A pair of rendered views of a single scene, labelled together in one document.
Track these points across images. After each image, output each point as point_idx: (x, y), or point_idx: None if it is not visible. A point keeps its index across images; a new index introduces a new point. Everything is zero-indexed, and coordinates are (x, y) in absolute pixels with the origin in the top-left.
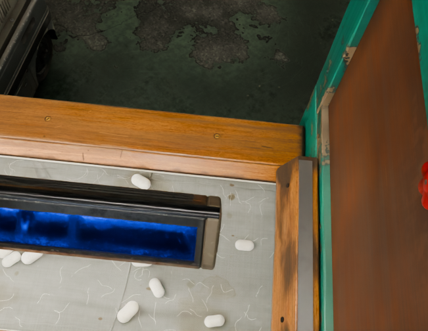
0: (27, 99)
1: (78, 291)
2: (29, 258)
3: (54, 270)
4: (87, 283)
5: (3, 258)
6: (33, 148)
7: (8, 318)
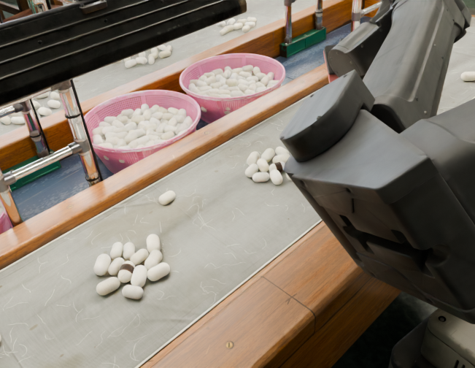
0: (277, 339)
1: (38, 284)
2: (98, 258)
3: (75, 276)
4: (34, 293)
5: (121, 244)
6: (207, 316)
7: (79, 234)
